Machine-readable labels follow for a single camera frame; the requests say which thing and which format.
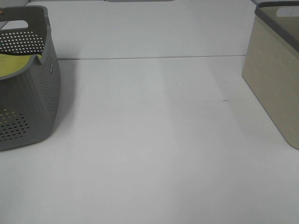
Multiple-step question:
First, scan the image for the grey perforated plastic basket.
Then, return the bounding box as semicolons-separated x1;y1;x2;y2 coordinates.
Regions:
0;6;61;151

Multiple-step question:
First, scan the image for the beige storage bin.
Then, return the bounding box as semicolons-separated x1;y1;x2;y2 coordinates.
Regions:
242;0;299;149

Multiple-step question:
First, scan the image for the yellow folded towel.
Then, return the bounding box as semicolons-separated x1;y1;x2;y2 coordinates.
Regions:
0;54;33;78

